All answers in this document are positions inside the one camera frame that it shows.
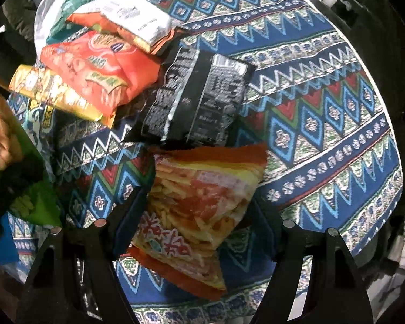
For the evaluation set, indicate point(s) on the fries print snack bag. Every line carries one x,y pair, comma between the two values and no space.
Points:
195,202

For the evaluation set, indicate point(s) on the blue box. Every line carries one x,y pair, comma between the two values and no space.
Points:
0,246

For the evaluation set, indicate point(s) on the green snack bag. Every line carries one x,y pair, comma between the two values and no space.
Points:
6,141

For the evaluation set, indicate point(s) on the white and orange snack bag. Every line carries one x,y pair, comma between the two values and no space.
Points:
131,17

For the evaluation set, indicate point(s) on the black snack bag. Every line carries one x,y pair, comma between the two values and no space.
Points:
195,101

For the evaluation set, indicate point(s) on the white plastic bag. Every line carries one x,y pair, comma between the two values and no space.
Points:
45,20

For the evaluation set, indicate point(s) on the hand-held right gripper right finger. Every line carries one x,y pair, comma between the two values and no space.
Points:
261,224

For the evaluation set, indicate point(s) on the patterned tablecloth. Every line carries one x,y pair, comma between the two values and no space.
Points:
324,108

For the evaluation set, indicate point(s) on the orange-red snack bag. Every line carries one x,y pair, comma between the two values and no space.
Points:
98,64

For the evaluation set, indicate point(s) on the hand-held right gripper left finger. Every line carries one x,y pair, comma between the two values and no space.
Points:
132,216

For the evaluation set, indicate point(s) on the yellow snack bag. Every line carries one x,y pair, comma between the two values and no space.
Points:
54,91

